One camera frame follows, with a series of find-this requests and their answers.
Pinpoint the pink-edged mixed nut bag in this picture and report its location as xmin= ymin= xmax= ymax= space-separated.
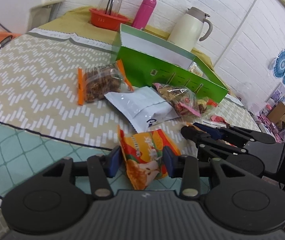
xmin=153 ymin=83 xmax=201 ymax=117

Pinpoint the orange yellow snack packet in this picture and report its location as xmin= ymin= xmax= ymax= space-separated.
xmin=117 ymin=127 xmax=181 ymax=190

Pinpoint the brown dried meat packet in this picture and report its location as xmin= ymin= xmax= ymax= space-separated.
xmin=188 ymin=62 xmax=203 ymax=77

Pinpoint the white foil snack bag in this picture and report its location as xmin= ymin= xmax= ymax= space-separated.
xmin=104 ymin=87 xmax=178 ymax=133

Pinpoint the orange-edged brown snack bag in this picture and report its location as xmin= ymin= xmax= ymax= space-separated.
xmin=77 ymin=60 xmax=134 ymax=106

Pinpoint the red candy egg packet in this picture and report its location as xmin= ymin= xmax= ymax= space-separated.
xmin=210 ymin=115 xmax=229 ymax=126

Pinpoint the brown cardboard box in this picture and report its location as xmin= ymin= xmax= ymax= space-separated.
xmin=267 ymin=102 xmax=285 ymax=124

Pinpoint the patterned tablecloth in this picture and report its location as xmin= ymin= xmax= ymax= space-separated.
xmin=0 ymin=6 xmax=263 ymax=238

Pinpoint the green cardboard box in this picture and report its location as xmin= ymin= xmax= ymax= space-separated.
xmin=111 ymin=24 xmax=228 ymax=103

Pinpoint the cream thermal carafe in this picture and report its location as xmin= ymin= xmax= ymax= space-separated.
xmin=167 ymin=7 xmax=213 ymax=51

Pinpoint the pink thermos bottle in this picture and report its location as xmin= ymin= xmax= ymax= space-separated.
xmin=131 ymin=0 xmax=157 ymax=30

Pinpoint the red plastic basket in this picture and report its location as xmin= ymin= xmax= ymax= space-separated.
xmin=89 ymin=8 xmax=129 ymax=31

